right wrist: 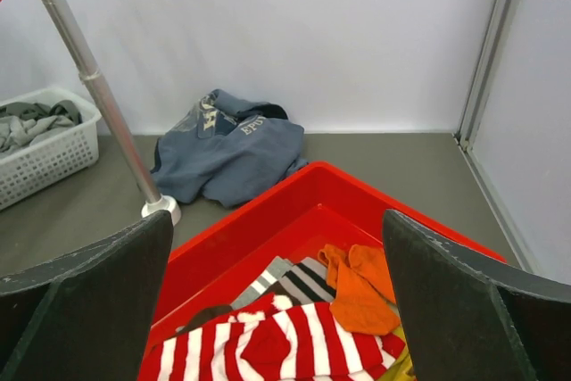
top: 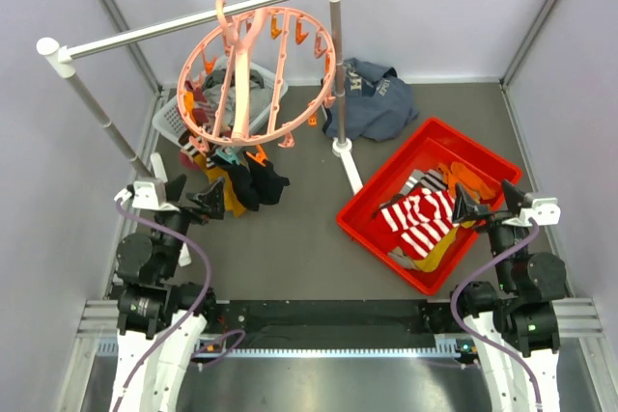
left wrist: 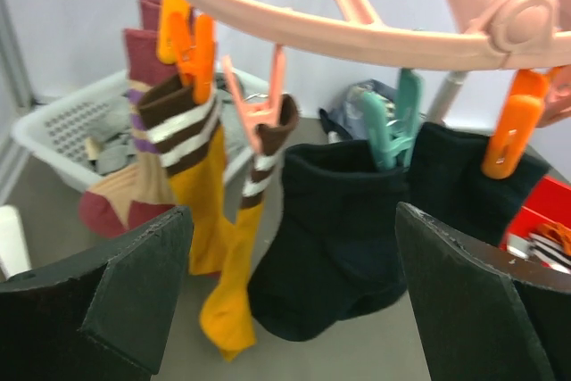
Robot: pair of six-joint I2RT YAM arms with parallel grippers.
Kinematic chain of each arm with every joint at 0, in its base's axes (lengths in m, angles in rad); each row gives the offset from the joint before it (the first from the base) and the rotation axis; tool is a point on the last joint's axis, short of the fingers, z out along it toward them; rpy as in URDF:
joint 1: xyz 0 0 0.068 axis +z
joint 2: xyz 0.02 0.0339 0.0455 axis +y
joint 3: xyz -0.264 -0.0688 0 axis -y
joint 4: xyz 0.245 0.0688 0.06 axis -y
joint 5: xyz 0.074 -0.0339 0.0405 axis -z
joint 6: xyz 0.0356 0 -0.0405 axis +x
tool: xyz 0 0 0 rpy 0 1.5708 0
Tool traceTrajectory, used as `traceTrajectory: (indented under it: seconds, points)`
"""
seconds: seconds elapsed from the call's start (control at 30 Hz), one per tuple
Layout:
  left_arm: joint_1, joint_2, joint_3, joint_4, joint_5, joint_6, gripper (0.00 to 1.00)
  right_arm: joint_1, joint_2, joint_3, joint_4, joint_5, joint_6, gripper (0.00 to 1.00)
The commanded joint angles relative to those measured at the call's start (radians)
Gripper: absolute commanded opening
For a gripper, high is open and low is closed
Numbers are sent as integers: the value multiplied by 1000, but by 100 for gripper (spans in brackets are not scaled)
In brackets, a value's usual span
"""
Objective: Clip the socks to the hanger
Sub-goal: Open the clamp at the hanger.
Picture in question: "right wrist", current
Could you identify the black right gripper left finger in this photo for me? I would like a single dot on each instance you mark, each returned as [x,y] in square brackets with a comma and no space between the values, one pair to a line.
[86,315]

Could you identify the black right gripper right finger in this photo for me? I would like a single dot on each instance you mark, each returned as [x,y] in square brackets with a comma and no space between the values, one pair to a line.
[467,316]

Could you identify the orange sock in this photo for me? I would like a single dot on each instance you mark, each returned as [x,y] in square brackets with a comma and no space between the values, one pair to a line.
[364,294]

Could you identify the yellow sock in bin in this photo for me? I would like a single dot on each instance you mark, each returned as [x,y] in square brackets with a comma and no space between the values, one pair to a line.
[402,369]

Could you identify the silver clothes rack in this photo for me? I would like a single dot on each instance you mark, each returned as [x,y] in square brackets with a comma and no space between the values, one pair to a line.
[97,86]

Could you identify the black white striped sock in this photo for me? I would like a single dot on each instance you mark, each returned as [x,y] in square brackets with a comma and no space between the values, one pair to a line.
[304,282]

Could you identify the red plastic bin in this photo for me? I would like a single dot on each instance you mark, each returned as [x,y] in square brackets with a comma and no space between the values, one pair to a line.
[318,205]

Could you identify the white plastic laundry basket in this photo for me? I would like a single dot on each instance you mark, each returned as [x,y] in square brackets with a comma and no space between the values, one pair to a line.
[38,166]

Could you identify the red white striped sock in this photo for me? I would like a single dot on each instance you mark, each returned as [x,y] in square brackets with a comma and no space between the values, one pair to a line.
[273,339]

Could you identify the blue grey sweatshirt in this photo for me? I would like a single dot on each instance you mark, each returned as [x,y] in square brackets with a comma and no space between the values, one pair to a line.
[227,150]

